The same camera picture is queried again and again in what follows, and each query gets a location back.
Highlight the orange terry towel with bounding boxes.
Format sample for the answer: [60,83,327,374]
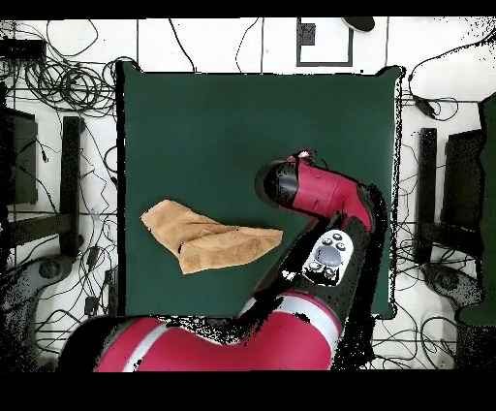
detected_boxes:
[139,199,284,275]

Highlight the dark green table cloth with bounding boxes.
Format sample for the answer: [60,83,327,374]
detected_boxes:
[115,61,406,322]

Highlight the dark grey oval object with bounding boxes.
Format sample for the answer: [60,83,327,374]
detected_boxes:
[342,16,376,33]

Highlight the narrow black power strip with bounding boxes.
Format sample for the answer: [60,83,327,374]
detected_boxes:
[103,266,122,317]

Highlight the black rectangular box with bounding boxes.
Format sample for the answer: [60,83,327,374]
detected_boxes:
[0,38,47,60]

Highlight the black floor cable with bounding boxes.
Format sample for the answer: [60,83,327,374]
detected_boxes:
[234,17,260,74]
[168,17,200,74]

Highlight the grey square frame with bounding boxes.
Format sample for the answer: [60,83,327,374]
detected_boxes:
[295,16,355,68]

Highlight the black power adapter with cable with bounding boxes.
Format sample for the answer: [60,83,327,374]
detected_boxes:
[406,32,496,122]

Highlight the coiled black cable bundle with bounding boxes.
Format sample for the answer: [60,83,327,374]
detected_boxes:
[22,55,119,117]

